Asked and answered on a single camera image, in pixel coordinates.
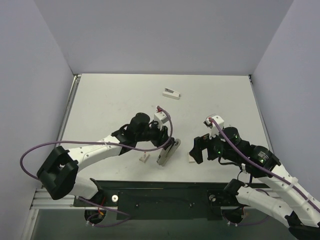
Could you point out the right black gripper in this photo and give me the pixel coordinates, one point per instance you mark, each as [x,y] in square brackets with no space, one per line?
[203,144]

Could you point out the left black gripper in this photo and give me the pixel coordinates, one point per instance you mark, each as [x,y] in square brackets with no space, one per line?
[161,138]

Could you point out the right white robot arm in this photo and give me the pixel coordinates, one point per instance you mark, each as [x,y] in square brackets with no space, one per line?
[295,208]

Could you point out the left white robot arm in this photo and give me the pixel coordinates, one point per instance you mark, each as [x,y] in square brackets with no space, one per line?
[59,172]

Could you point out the small cardboard tray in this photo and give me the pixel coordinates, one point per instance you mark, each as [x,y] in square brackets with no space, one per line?
[191,160]

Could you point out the printed staple box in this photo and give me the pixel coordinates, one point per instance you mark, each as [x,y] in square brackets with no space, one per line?
[144,158]

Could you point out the white staple box sleeve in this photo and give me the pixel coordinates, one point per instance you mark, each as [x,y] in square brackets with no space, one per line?
[170,93]

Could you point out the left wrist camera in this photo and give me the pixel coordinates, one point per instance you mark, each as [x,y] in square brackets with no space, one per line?
[160,116]

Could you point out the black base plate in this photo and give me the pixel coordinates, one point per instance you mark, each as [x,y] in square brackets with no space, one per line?
[139,200]

